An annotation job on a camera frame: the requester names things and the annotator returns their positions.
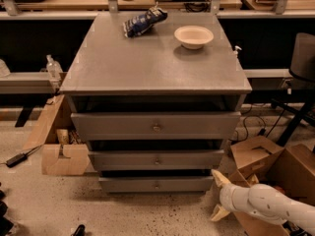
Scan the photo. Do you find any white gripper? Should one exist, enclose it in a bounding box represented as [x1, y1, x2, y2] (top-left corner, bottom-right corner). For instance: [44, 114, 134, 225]
[210, 169, 251, 222]

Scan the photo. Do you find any grey bottom drawer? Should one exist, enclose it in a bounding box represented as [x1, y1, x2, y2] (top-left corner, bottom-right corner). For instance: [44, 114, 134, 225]
[99, 176, 214, 193]

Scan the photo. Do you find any grey drawer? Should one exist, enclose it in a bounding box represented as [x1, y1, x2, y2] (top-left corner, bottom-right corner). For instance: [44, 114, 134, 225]
[99, 176, 214, 193]
[89, 149, 223, 171]
[71, 112, 240, 142]

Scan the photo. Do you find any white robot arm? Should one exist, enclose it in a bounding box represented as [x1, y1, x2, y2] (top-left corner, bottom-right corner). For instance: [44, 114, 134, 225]
[211, 169, 315, 235]

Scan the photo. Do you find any grey middle drawer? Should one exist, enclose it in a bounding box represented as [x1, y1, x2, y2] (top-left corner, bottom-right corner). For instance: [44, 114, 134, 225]
[89, 149, 223, 171]

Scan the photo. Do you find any grey top drawer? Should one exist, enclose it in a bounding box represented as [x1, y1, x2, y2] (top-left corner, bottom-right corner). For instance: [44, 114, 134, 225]
[71, 112, 240, 142]

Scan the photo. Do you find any grey drawer cabinet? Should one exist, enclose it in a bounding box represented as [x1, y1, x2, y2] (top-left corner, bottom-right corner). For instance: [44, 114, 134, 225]
[61, 12, 251, 179]

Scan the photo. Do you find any black object floor bottom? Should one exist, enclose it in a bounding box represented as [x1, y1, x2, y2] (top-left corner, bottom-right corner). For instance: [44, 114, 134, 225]
[71, 224, 85, 236]

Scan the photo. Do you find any cardboard box right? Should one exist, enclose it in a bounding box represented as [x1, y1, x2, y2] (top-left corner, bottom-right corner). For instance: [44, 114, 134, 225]
[229, 136, 315, 236]

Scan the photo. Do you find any cardboard box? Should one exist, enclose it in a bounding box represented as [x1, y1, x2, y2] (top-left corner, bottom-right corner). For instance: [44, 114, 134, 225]
[24, 95, 91, 176]
[229, 136, 315, 236]

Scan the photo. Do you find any small pump bottle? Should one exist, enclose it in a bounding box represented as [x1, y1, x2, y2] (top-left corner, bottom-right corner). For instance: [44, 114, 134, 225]
[233, 45, 242, 56]

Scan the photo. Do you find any cardboard box left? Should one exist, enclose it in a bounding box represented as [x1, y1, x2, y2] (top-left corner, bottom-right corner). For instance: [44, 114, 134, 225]
[24, 95, 91, 176]

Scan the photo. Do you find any white paper bowl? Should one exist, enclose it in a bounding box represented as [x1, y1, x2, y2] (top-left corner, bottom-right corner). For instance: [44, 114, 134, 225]
[174, 26, 214, 50]

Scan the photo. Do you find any black office chair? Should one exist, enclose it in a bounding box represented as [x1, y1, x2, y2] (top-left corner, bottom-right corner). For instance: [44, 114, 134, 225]
[272, 32, 315, 147]

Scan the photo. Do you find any blue chip bag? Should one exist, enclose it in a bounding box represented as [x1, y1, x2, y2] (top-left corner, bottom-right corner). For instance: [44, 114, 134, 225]
[123, 6, 168, 38]

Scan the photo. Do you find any clear plastic bottle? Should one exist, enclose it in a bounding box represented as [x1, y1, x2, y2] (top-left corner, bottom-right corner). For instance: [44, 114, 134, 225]
[46, 55, 63, 80]

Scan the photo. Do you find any black power adapter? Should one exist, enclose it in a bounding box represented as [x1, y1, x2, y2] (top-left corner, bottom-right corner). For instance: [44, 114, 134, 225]
[6, 153, 28, 168]

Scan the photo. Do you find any black floor cable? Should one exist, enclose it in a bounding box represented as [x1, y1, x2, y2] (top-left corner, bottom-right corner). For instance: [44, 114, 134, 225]
[230, 103, 269, 143]

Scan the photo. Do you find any black coiled cable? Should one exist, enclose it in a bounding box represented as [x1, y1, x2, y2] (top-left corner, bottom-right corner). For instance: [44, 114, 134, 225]
[182, 1, 211, 14]

